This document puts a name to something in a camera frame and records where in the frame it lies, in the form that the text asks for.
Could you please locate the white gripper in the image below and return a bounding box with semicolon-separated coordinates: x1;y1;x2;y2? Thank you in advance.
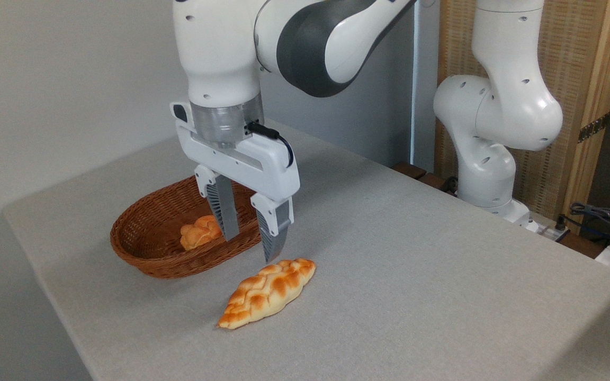
170;102;301;264

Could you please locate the long braided bread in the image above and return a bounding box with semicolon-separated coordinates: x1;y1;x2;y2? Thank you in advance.
217;258;317;330

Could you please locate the small round braided bread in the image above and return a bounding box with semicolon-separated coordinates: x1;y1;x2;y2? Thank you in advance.
180;215;223;251

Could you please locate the brown wicker basket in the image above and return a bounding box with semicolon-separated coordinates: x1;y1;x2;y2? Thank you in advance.
110;175;263;279

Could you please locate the dark brown wooden board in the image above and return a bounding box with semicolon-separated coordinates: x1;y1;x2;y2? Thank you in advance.
391;161;459;196

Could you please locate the dark metal screen hinge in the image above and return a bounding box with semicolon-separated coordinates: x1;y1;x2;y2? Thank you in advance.
578;113;610;143

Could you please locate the wooden rattan folding screen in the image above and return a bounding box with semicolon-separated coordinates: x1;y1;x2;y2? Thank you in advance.
435;0;610;233

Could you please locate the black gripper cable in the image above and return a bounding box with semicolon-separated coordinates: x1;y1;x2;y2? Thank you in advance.
247;122;295;168

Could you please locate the white vertical post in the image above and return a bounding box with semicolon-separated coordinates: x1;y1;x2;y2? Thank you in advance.
411;0;441;173

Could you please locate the black cable bundle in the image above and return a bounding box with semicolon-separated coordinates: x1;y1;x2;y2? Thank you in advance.
562;201;610;249

